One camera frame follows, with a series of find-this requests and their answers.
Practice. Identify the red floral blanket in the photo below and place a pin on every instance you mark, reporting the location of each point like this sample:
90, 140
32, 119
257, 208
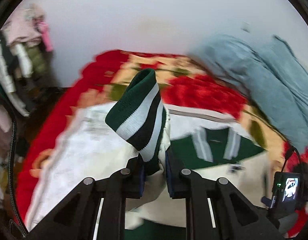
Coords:
74, 141

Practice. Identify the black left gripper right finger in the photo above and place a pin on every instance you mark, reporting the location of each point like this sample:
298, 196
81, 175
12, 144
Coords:
215, 209

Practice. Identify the hanging clothes rack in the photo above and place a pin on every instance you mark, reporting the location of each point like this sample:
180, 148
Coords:
25, 53

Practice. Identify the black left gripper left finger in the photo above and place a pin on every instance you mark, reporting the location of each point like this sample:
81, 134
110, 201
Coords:
94, 209

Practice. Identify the light blue quilt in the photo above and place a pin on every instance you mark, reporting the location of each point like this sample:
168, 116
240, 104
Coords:
271, 76

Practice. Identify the green white varsity jacket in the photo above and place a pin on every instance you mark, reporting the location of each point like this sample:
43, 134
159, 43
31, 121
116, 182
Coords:
141, 119

